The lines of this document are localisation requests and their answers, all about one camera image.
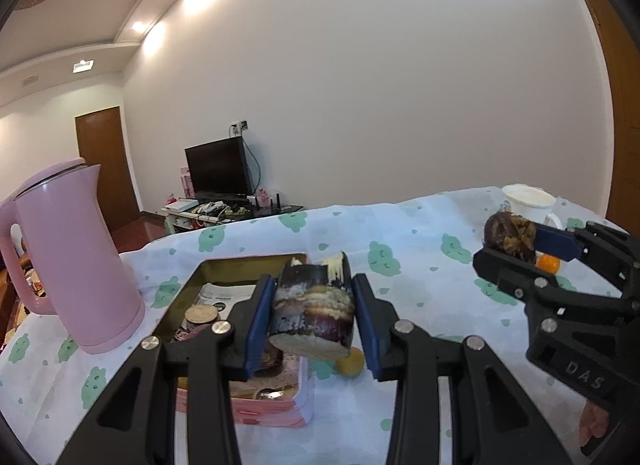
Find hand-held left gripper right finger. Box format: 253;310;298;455
350;272;576;465

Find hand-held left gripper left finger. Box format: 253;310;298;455
55;274;278;465

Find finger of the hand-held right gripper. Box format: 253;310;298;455
535;222;640;297
472;246;637;319

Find pink metal tin box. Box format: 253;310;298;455
150;252;316;428

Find person's right hand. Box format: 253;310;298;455
579;401;610;447

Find kiwi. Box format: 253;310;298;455
335;347;366;380

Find printed paper leaflet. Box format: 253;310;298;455
192;282;258;321

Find white printed cup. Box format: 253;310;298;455
501;184;563;231

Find white green-patterned tablecloth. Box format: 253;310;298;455
0;186;640;465

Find cluttered tv stand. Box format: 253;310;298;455
161;195;305;233

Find wooden door with knob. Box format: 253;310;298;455
575;0;640;236

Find black television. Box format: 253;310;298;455
184;138;253;198

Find pink electric kettle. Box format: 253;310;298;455
0;158;147;356

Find plain wooden door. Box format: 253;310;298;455
75;106;141;231

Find wooden furniture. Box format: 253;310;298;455
0;252;31;351

